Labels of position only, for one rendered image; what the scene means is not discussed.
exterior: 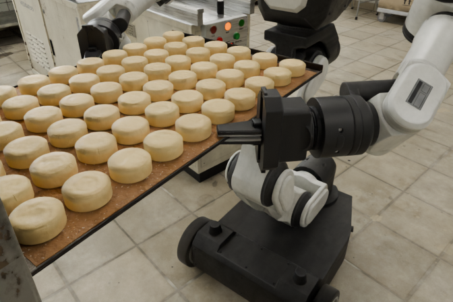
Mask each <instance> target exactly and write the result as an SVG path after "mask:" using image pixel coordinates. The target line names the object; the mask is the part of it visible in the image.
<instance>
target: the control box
mask: <svg viewBox="0 0 453 302"><path fill-rule="evenodd" d="M240 20H244V25H243V26H242V27H240V26H239V22H240ZM227 23H230V24H231V28H230V29H229V30H226V29H225V26H226V24H227ZM213 26H216V32H215V33H214V34H212V33H211V31H210V30H211V27H213ZM201 33H202V37H205V38H210V39H214V40H217V38H218V37H221V38H222V41H223V42H227V43H232V44H236V45H239V46H243V47H245V46H247V15H245V14H241V15H237V16H232V17H228V18H223V19H219V20H214V21H210V22H204V23H203V26H201ZM235 33H239V34H240V37H239V39H238V40H235V39H234V35H235Z"/></svg>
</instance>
